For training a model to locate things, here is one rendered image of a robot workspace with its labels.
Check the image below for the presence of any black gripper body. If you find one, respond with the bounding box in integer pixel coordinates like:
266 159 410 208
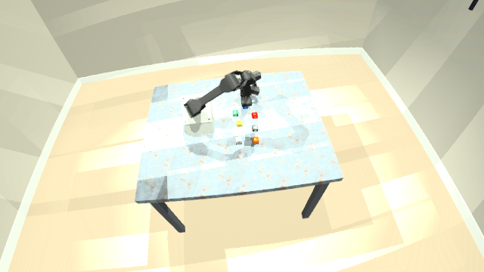
240 87 253 107

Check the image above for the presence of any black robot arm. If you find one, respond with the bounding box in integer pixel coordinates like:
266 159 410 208
184 70 261 118

